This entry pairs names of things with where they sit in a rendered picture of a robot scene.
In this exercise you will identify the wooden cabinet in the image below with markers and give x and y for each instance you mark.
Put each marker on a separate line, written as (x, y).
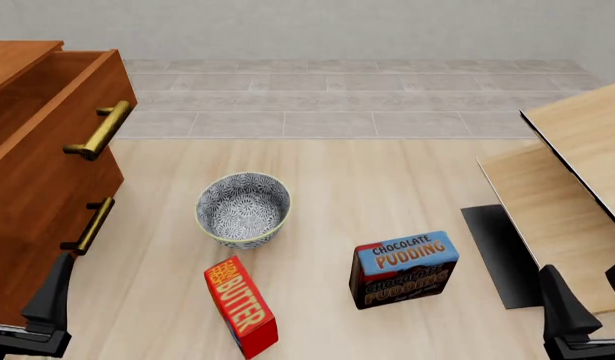
(12, 56)

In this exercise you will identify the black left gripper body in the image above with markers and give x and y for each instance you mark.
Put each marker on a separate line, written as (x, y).
(27, 343)

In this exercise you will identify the chocolate pudding box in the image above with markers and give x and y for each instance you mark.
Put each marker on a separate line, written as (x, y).
(412, 258)

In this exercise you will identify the pale wood rack, black panel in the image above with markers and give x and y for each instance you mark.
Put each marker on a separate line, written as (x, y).
(577, 150)

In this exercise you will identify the red butter box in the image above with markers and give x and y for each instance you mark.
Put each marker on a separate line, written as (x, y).
(242, 303)

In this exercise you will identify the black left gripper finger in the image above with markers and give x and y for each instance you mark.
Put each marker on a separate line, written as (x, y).
(51, 296)

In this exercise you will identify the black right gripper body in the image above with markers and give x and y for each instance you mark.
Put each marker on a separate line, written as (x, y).
(587, 348)

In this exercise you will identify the blue patterned bowl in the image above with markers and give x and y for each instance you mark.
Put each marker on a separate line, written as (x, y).
(242, 213)

